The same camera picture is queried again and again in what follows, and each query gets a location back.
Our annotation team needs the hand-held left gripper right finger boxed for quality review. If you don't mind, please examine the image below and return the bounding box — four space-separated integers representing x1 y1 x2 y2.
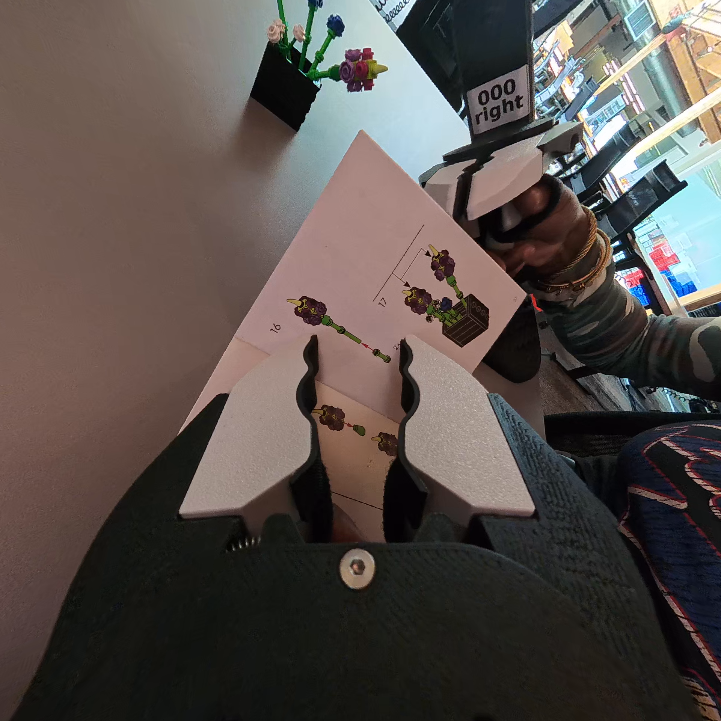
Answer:
387 335 537 542

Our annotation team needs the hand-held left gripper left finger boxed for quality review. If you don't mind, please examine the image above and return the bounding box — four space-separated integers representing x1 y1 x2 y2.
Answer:
181 335 335 542

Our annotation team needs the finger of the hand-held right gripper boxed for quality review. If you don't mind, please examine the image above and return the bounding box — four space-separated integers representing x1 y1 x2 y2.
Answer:
424 160 476 223
466 148 549 223

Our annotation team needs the purple flower brick piece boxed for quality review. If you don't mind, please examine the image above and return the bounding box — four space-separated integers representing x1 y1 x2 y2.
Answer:
339 48 375 92

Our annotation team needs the grey desk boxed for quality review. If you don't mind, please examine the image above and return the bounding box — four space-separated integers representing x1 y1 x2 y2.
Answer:
0 0 547 721

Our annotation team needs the person's right hand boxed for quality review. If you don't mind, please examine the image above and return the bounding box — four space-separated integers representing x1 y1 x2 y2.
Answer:
490 178 600 285

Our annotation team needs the gold bangle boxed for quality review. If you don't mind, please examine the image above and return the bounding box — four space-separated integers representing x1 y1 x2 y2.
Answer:
530 207 603 288
532 231 616 303

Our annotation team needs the instruction booklet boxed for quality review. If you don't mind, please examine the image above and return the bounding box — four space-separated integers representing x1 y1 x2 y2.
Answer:
181 130 529 542

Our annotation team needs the black office chair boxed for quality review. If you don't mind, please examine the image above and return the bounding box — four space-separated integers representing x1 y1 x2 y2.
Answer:
552 113 690 243

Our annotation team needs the black wrist rest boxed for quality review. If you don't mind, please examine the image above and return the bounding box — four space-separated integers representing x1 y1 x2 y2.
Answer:
483 297 545 385

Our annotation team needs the LEGO flower bouquet in pot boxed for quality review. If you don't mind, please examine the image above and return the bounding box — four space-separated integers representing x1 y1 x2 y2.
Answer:
249 0 348 133

